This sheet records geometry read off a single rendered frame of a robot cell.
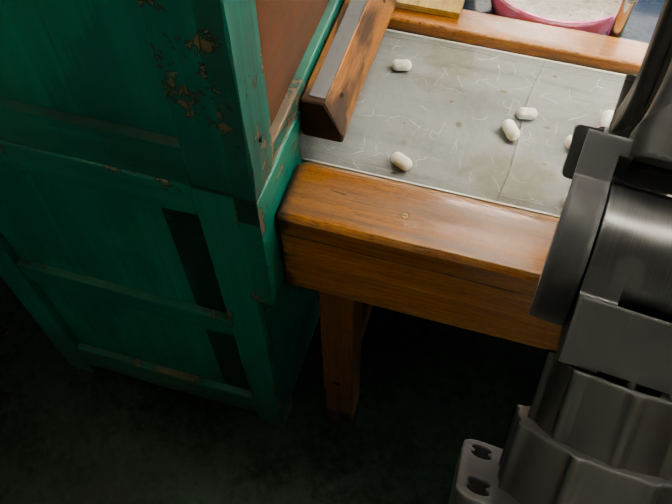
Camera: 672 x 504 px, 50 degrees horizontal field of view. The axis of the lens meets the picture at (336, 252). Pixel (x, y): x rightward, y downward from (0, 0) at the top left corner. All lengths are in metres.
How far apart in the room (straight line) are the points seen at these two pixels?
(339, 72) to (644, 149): 0.67
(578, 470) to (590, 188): 0.13
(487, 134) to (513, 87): 0.11
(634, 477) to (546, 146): 0.80
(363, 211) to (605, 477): 0.67
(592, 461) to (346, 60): 0.77
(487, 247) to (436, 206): 0.09
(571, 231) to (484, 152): 0.73
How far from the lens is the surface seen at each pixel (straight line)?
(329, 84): 0.98
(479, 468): 0.38
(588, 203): 0.36
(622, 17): 1.25
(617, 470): 0.34
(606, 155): 0.38
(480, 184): 1.04
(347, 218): 0.95
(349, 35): 1.04
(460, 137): 1.09
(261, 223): 0.92
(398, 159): 1.03
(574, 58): 1.22
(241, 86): 0.75
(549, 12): 1.33
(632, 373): 0.35
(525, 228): 0.97
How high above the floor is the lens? 1.54
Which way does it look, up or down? 57 degrees down
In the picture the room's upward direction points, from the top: 1 degrees counter-clockwise
